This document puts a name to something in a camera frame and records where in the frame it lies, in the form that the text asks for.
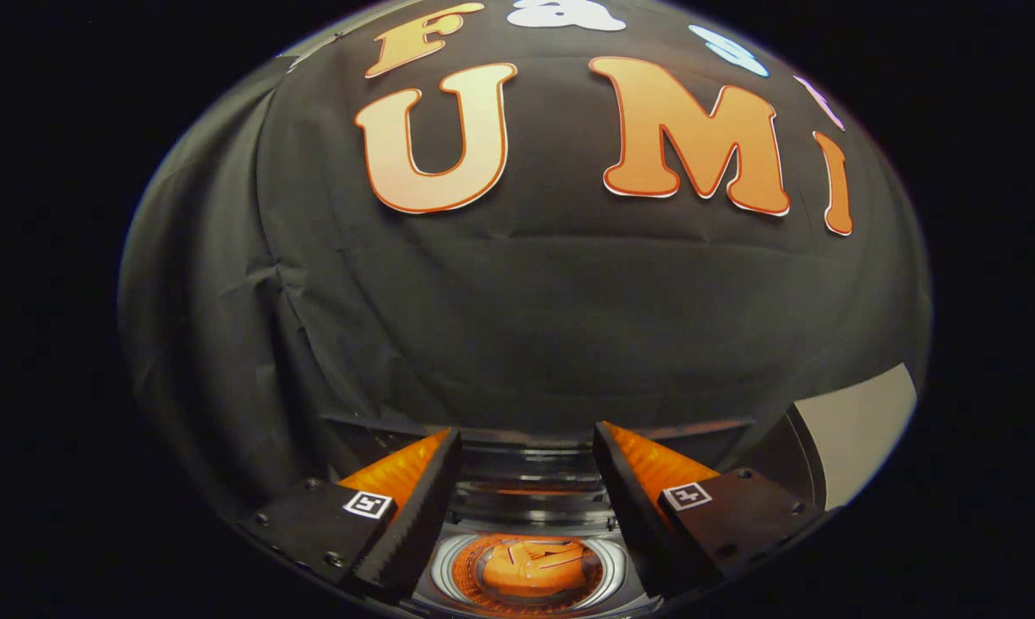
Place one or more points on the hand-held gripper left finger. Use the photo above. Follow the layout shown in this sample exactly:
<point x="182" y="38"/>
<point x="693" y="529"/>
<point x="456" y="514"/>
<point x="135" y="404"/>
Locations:
<point x="431" y="507"/>

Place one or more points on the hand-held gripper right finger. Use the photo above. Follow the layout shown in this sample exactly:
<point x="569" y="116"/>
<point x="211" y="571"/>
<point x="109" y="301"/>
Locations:
<point x="621" y="499"/>

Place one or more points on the dark grey washing machine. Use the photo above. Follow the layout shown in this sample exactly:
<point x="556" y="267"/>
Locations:
<point x="526" y="516"/>

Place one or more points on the yellow polo shirt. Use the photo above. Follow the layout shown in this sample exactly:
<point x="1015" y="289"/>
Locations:
<point x="526" y="572"/>

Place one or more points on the black backdrop cloth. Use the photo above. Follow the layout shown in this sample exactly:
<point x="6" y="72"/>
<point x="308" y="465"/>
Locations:
<point x="526" y="301"/>

